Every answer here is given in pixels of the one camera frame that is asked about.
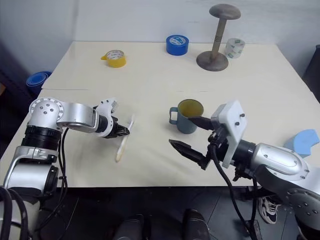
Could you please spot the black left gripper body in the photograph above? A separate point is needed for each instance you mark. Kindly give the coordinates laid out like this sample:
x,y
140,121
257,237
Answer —
x,y
115,128

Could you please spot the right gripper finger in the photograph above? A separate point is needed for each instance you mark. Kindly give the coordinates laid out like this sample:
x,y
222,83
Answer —
x,y
188,151
203,122

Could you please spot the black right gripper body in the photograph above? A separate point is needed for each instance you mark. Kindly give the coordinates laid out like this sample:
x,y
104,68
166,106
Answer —
x,y
220,145

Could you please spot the blue-grey mug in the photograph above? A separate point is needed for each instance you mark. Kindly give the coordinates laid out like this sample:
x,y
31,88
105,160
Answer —
x,y
185,123

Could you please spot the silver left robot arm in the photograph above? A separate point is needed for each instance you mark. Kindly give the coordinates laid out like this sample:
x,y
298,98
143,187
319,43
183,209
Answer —
x,y
75,116

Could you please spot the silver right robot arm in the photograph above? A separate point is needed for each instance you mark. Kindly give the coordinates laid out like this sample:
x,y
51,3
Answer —
x,y
277,162

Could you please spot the brown wooden mushroom stand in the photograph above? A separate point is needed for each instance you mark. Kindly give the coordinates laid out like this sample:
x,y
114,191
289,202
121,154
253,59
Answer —
x,y
217,45

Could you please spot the yellow tape roll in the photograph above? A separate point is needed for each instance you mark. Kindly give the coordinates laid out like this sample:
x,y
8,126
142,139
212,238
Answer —
x,y
115,60

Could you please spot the dark rounded shape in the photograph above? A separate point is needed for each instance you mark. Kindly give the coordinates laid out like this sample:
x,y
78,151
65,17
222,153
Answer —
x,y
196,225
131,227

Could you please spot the clear tape roll, green print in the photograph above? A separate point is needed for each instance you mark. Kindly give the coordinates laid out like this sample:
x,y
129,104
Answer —
x,y
235,50

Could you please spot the black and white sneaker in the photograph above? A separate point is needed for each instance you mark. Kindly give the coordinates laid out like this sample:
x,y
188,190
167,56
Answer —
x,y
268,208

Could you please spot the blue tape roll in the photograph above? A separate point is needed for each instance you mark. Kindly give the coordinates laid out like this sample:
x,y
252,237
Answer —
x,y
177,46

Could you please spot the light blue foam block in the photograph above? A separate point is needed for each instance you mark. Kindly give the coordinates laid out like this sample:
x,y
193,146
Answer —
x,y
303,142

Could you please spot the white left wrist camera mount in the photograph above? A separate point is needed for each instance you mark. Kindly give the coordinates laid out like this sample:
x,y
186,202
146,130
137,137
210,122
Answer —
x,y
106,107

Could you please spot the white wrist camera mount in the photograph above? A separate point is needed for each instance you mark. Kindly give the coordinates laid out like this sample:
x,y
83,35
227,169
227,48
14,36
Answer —
x,y
233,120
106,107

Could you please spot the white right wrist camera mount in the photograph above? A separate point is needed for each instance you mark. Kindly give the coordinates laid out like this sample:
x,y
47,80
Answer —
x,y
233,120

